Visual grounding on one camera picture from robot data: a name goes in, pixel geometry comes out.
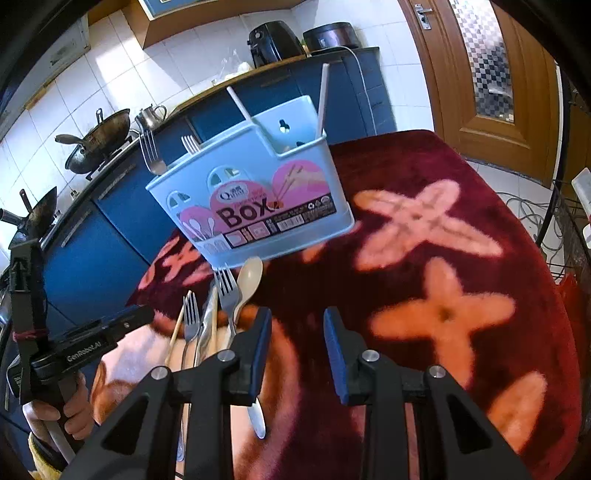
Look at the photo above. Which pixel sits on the blue base cabinets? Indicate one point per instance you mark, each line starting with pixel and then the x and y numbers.
pixel 106 240

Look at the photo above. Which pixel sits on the metal knife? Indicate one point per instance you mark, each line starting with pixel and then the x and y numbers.
pixel 207 316

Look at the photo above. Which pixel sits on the white plastic utensil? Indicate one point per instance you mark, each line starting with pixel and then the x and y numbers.
pixel 239 108
pixel 322 99

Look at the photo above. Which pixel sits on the gas stove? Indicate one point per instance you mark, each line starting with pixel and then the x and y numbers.
pixel 113 157

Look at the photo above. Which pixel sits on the beige plastic spoon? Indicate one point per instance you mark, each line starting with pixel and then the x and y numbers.
pixel 248 279

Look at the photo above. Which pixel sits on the blue glass-door wall cabinet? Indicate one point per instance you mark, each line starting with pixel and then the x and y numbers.
pixel 207 18

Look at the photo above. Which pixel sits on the clear plastic bag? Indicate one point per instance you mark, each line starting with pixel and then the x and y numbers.
pixel 233 69

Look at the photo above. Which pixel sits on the red floral blanket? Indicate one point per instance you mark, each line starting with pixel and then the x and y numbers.
pixel 392 286

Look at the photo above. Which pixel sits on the black air fryer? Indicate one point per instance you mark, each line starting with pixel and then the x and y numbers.
pixel 274 41

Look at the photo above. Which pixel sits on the dark wok with ladle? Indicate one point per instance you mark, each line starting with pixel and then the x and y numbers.
pixel 99 138

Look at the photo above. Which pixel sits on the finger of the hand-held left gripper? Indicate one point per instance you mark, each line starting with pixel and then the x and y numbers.
pixel 134 323

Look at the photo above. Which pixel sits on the wooden chopstick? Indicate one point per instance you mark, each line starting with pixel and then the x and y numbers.
pixel 214 327
pixel 178 330

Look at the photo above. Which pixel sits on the wooden door with glass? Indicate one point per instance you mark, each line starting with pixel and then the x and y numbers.
pixel 448 83

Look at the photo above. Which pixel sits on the person's left hand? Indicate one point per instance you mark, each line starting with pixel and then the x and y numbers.
pixel 79 415

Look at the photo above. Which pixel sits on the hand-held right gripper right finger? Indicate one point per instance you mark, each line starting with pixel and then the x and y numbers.
pixel 333 355

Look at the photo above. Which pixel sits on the metal kettle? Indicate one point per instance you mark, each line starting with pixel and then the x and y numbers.
pixel 150 117

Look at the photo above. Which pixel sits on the dark rice cooker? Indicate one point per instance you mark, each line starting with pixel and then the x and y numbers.
pixel 331 37

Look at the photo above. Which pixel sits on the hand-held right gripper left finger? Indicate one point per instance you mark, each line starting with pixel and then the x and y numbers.
pixel 262 355

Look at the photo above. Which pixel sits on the light blue utensil box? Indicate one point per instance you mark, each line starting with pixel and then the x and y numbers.
pixel 258 184

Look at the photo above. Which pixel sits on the grey range hood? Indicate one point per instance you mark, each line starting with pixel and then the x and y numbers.
pixel 67 46

